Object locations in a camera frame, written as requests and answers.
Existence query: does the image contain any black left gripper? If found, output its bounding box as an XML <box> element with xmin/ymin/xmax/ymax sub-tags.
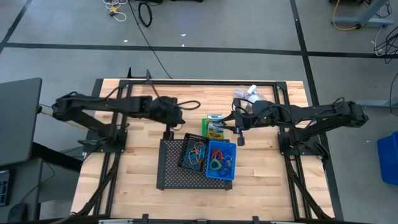
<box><xmin>148</xmin><ymin>95</ymin><xmax>187</xmax><ymax>141</ymax></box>

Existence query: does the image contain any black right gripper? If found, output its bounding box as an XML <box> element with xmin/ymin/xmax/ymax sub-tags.
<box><xmin>221</xmin><ymin>98</ymin><xmax>280</xmax><ymax>131</ymax></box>

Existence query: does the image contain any black plastic basket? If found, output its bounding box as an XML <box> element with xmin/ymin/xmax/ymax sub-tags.
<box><xmin>177</xmin><ymin>133</ymin><xmax>210</xmax><ymax>172</ymax></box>

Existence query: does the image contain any yellow Crayola 24 crayon box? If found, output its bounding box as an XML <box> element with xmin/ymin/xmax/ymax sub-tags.
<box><xmin>206</xmin><ymin>122</ymin><xmax>225</xmax><ymax>140</ymax></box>

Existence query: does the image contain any blue plastic basket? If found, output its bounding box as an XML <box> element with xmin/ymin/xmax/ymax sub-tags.
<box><xmin>205</xmin><ymin>139</ymin><xmax>238</xmax><ymax>181</ymax></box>

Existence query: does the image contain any orange rubber band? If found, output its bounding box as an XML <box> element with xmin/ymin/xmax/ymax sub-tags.
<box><xmin>185</xmin><ymin>146</ymin><xmax>203</xmax><ymax>166</ymax></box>
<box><xmin>191</xmin><ymin>141</ymin><xmax>206</xmax><ymax>158</ymax></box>

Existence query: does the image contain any blue rubber band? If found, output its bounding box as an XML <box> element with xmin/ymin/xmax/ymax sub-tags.
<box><xmin>182</xmin><ymin>141</ymin><xmax>206</xmax><ymax>170</ymax></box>

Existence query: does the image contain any black perforated metal shelf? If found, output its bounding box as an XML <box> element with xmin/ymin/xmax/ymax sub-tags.
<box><xmin>156</xmin><ymin>138</ymin><xmax>233</xmax><ymax>190</ymax></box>

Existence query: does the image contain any dark grey flat monitor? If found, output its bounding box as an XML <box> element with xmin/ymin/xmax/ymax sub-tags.
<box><xmin>0</xmin><ymin>77</ymin><xmax>43</xmax><ymax>167</ymax></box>

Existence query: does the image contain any blue storage bin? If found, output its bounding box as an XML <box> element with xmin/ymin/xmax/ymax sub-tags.
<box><xmin>377</xmin><ymin>130</ymin><xmax>398</xmax><ymax>186</ymax></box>

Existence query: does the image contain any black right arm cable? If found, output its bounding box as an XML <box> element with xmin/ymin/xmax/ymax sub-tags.
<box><xmin>231</xmin><ymin>98</ymin><xmax>259</xmax><ymax>125</ymax></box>

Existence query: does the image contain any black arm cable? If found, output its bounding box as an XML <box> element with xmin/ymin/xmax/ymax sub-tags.
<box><xmin>231</xmin><ymin>98</ymin><xmax>259</xmax><ymax>125</ymax></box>
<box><xmin>174</xmin><ymin>99</ymin><xmax>201</xmax><ymax>111</ymax></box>

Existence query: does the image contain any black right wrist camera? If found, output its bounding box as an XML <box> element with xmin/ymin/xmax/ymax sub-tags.
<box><xmin>235</xmin><ymin>126</ymin><xmax>246</xmax><ymax>147</ymax></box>

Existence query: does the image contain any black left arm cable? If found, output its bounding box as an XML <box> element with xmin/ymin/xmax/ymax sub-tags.
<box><xmin>174</xmin><ymin>99</ymin><xmax>201</xmax><ymax>111</ymax></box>

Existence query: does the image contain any white lamp cord with plug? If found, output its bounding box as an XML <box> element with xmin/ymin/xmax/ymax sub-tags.
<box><xmin>233</xmin><ymin>84</ymin><xmax>268</xmax><ymax>103</ymax></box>

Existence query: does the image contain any black coiled floor cable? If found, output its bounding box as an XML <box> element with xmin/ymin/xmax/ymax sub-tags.
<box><xmin>137</xmin><ymin>1</ymin><xmax>153</xmax><ymax>28</ymax></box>

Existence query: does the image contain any yellow floor cable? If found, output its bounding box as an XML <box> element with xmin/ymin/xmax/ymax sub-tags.
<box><xmin>332</xmin><ymin>0</ymin><xmax>361</xmax><ymax>31</ymax></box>

